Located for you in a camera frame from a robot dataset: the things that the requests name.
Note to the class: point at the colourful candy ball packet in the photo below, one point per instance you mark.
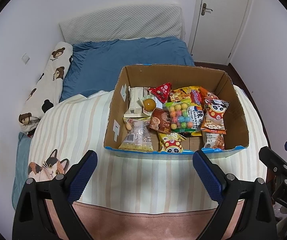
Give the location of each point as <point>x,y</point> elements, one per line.
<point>178,116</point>

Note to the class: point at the printed cardboard box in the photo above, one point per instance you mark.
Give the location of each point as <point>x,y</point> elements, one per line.
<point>238,120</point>

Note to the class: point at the yellow mushroom panda packet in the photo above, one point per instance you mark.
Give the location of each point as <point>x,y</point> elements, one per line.
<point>171,145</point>

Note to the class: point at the grey quilted pillow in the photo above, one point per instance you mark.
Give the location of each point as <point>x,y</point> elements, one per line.
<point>123,22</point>

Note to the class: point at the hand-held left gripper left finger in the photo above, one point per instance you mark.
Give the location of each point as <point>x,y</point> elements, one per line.
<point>82,177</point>

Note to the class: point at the white snack packet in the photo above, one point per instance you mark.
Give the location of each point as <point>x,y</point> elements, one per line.
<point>134,100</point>

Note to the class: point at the white wall switch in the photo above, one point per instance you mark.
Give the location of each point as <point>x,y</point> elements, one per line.
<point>26,58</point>

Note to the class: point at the light blue fleece blanket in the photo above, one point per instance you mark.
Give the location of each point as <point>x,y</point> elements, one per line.
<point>21,167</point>

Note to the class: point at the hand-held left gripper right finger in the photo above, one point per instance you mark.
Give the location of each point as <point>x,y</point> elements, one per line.
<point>207,177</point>

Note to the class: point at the brown cookie packet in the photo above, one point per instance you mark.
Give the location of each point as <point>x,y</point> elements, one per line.
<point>159,121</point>

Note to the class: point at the red triangular chocolate packet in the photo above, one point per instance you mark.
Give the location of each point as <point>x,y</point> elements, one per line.
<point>163,90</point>

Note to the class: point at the white cookie packet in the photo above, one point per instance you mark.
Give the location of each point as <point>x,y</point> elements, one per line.
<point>214,142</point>

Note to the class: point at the white bear print pillow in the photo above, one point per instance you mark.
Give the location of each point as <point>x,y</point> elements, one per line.
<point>51,80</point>

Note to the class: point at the vacuum-packed braised egg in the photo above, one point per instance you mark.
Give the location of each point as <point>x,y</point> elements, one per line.
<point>149,104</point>

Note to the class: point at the clear yellow-edged snack packet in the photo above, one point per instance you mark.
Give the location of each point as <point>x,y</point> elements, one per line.
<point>136,137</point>

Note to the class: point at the large yellow red noodle packet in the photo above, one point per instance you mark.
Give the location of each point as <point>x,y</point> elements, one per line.
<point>181,95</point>

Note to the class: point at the striped pink cat blanket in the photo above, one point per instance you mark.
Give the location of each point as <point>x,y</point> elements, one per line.
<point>133,180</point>

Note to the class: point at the white door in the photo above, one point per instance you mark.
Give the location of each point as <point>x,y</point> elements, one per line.
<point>221,30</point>

